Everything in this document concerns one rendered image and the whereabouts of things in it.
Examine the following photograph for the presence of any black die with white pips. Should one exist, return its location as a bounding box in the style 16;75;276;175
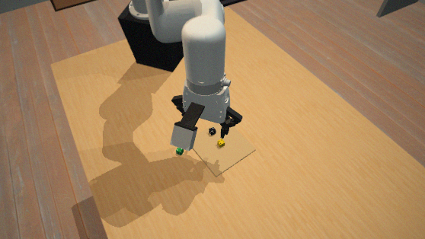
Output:
209;127;216;135

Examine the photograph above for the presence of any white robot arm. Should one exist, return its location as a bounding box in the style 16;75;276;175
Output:
129;0;231;151

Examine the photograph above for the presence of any green die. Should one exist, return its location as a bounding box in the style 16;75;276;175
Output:
176;148;184;155

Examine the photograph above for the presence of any yellow die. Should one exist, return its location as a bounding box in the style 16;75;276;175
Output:
217;139;225;148

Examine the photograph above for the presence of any beige flat mat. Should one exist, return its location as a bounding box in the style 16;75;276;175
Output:
193;123;256;177

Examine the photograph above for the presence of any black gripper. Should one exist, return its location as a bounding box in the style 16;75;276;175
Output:
171;79;242;139

